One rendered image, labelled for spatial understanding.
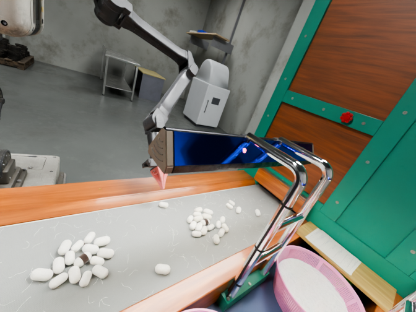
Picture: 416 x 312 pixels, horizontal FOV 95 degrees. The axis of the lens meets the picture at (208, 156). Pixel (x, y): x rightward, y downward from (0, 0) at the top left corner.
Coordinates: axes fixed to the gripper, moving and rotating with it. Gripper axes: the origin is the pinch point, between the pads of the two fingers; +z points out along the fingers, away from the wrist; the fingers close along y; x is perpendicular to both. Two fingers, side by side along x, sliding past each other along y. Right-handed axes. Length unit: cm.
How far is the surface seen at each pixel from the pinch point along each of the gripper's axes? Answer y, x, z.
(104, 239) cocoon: -19.1, -2.4, 12.6
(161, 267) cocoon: -8.3, -10.4, 21.8
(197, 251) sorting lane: 4.3, -7.7, 21.9
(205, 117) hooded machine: 250, 236, -197
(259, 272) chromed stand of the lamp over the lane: 22.1, -13.9, 32.9
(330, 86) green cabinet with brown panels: 64, -43, -29
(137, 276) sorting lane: -13.5, -7.9, 22.3
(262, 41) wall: 326, 85, -314
